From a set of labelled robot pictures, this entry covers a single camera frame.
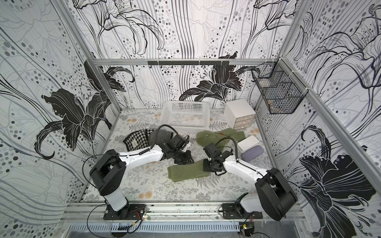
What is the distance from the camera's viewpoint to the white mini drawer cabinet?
100 cm

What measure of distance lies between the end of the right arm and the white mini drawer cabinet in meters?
0.36

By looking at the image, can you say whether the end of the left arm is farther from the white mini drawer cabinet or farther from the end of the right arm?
the white mini drawer cabinet

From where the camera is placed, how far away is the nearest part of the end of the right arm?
2.02 ft
